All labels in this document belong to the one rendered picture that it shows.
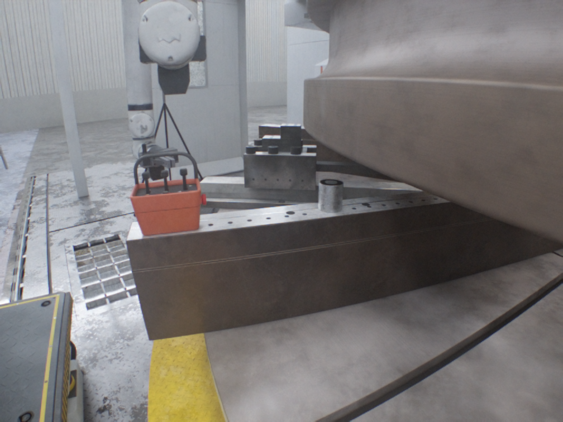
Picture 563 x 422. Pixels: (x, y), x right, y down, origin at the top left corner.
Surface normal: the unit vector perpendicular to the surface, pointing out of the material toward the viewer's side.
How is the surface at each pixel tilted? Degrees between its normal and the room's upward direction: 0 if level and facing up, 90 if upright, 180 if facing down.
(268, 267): 90
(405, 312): 0
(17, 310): 0
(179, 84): 90
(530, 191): 90
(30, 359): 0
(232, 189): 71
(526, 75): 31
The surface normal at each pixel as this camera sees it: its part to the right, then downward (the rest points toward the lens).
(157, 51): 0.18, 0.51
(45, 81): 0.59, 0.29
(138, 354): 0.00, -0.93
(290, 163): -0.11, 0.37
